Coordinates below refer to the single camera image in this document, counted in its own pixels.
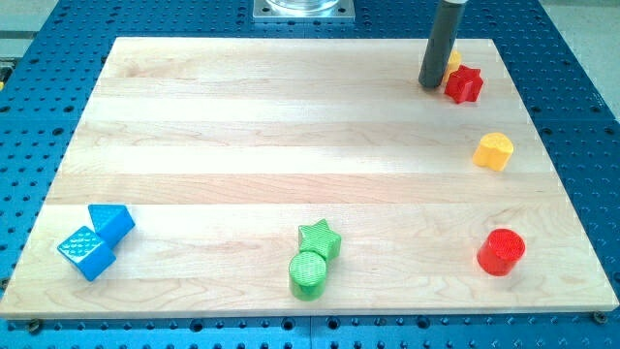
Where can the yellow hexagon block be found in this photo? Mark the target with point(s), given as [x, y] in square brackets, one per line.
[453, 64]

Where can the yellow heart block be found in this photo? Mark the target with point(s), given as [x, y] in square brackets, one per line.
[494, 151]

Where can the green star block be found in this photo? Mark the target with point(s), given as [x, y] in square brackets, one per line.
[321, 239]

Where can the green cylinder block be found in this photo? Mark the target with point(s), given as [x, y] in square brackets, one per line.
[307, 275]

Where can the light wooden board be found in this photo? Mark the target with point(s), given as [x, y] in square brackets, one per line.
[221, 148]

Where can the red star block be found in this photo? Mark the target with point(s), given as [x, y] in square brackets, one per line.
[464, 84]

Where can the blue triangle block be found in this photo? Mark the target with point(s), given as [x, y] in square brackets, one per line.
[111, 222]

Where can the red cylinder block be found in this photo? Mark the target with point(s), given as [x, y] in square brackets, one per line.
[501, 251]

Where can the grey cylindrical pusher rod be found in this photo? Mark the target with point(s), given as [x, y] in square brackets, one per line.
[440, 42]

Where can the blue cube block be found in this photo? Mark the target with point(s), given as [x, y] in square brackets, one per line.
[87, 252]

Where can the left board clamp screw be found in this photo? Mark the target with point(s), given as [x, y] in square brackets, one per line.
[34, 326]

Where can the board clamp screw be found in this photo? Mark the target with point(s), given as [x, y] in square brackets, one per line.
[34, 326]
[599, 317]

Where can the right board clamp screw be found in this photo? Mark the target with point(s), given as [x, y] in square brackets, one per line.
[599, 317]

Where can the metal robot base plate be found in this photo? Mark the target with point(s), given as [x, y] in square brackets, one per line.
[299, 10]

